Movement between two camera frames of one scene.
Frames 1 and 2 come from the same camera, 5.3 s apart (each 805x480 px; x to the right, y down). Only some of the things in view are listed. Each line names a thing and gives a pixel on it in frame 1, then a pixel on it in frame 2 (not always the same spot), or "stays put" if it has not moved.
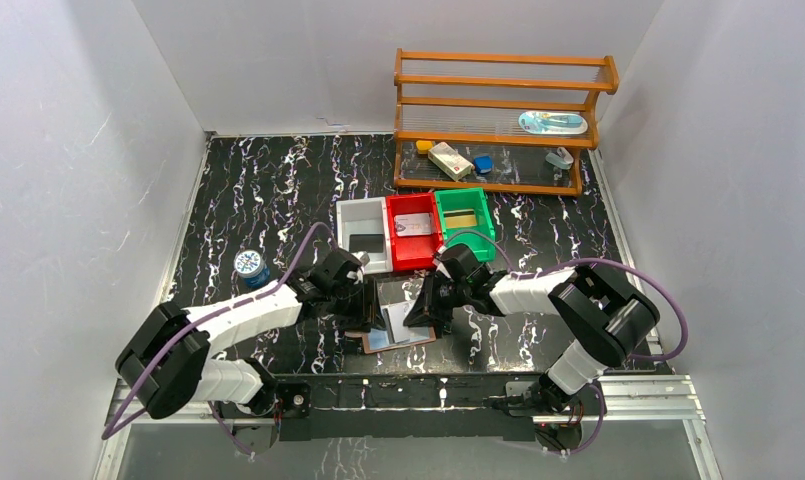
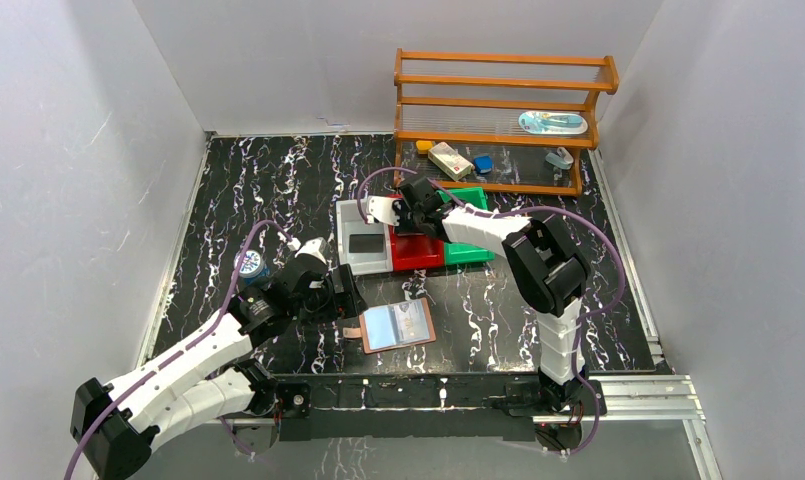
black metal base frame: x=433 y=406 stays put
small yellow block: x=423 y=146 stays put
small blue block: x=483 y=164 stays put
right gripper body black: x=452 y=294 to x=407 y=220
